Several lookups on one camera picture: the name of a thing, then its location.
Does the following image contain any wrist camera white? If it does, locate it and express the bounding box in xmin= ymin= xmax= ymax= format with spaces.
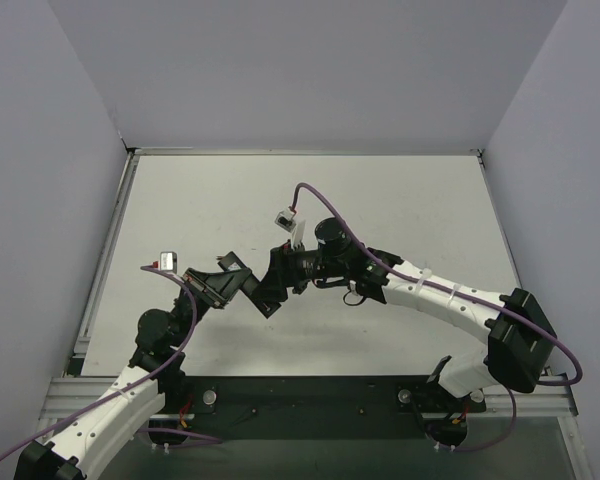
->
xmin=275 ymin=207 xmax=306 ymax=250
xmin=150 ymin=251 xmax=178 ymax=274

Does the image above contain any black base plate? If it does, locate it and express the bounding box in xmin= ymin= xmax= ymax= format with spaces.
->
xmin=149 ymin=375 xmax=486 ymax=441

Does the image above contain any purple cable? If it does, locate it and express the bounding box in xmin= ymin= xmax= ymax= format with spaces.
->
xmin=289 ymin=182 xmax=585 ymax=451
xmin=0 ymin=263 xmax=226 ymax=476

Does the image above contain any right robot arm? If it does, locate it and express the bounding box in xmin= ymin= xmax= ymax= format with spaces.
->
xmin=254 ymin=218 xmax=555 ymax=398

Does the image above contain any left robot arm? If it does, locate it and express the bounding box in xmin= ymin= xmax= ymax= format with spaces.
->
xmin=14 ymin=266 xmax=252 ymax=479

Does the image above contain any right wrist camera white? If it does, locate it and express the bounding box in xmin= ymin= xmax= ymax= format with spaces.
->
xmin=275 ymin=207 xmax=306 ymax=250

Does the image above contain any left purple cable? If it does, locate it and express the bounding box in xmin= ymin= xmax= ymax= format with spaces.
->
xmin=0 ymin=263 xmax=226 ymax=476

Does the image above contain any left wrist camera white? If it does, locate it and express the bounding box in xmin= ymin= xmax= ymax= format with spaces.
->
xmin=150 ymin=251 xmax=178 ymax=274

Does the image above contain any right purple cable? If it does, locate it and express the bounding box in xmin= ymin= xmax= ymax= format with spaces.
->
xmin=289 ymin=182 xmax=585 ymax=451

